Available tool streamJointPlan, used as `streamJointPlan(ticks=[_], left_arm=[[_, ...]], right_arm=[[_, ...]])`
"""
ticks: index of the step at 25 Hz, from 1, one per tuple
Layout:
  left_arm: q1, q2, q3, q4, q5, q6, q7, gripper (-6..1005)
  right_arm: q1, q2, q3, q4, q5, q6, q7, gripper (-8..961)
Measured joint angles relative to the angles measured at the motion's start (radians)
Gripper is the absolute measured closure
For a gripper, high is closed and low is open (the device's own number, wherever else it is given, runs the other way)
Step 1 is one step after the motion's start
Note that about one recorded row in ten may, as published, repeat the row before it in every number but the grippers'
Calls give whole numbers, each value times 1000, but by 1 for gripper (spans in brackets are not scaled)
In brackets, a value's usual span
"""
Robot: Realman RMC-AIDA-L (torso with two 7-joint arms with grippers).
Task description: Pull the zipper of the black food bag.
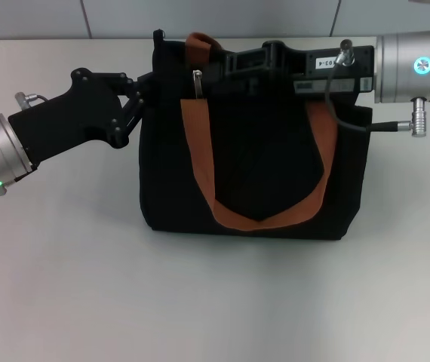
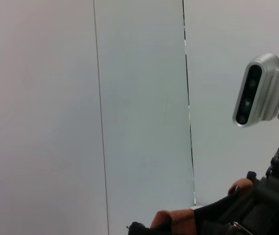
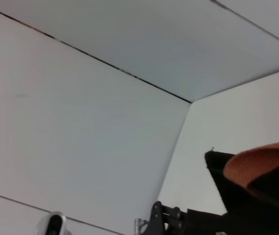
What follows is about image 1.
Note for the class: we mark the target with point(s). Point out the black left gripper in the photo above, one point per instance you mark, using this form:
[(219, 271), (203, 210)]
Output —
[(68, 117)]

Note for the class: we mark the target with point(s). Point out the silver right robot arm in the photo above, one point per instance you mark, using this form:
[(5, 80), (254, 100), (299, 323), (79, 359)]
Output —
[(411, 68)]

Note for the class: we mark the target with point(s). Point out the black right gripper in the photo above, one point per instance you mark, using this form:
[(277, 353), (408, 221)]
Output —
[(313, 69)]

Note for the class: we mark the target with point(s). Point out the silver zipper pull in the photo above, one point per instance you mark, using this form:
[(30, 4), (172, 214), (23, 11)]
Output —
[(198, 84)]

